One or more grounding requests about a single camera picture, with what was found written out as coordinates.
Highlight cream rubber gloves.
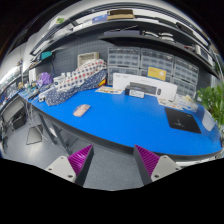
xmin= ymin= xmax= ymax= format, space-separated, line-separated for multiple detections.
xmin=179 ymin=94 xmax=194 ymax=103

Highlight cluttered side workbench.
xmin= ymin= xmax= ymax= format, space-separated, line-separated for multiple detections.
xmin=0 ymin=63 xmax=41 ymax=148

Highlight dark wall shelf unit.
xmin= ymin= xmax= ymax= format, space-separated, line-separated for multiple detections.
xmin=29 ymin=6 xmax=218 ymax=78

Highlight yellow card box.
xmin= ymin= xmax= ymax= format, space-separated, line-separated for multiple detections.
xmin=147 ymin=66 xmax=168 ymax=82

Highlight grey small-parts drawer cabinet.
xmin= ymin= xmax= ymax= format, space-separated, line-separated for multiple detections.
xmin=173 ymin=57 xmax=200 ymax=85
xmin=171 ymin=78 xmax=198 ymax=98
xmin=107 ymin=66 xmax=140 ymax=86
xmin=139 ymin=48 xmax=175 ymax=73
xmin=139 ymin=68 xmax=174 ymax=84
xmin=107 ymin=46 xmax=141 ymax=69

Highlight black mouse pad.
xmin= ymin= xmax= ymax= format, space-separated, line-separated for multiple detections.
xmin=164 ymin=107 xmax=202 ymax=135

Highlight purple soft object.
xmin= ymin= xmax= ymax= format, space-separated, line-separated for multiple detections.
xmin=36 ymin=72 xmax=53 ymax=88

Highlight navy white-dotted cloth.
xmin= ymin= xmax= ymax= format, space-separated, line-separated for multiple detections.
xmin=44 ymin=69 xmax=108 ymax=107

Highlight green potted plant white pot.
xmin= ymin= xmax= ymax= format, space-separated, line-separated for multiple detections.
xmin=196 ymin=83 xmax=224 ymax=134

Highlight white red-blue dotted cloth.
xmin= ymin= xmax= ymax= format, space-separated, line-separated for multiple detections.
xmin=53 ymin=58 xmax=108 ymax=93

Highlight dark metal table leg frame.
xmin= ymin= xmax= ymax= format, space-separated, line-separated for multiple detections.
xmin=36 ymin=111 xmax=81 ymax=156

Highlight white blue glove box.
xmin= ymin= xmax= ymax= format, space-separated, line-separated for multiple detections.
xmin=174 ymin=94 xmax=199 ymax=113

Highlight teal plastic bin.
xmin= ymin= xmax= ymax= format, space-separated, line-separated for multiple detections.
xmin=39 ymin=50 xmax=54 ymax=61

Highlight pink transparent computer mouse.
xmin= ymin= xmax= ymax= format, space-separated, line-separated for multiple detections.
xmin=72 ymin=103 xmax=92 ymax=118

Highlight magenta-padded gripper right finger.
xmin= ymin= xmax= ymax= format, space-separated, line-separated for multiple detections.
xmin=133 ymin=144 xmax=183 ymax=186

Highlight white keyboard packaging box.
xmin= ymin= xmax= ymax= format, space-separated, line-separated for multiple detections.
xmin=112 ymin=72 xmax=178 ymax=102

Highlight beige plastic crate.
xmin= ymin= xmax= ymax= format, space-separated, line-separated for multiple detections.
xmin=77 ymin=51 xmax=100 ymax=68

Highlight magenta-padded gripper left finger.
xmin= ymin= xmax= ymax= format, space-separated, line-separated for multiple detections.
xmin=44 ymin=144 xmax=95 ymax=188

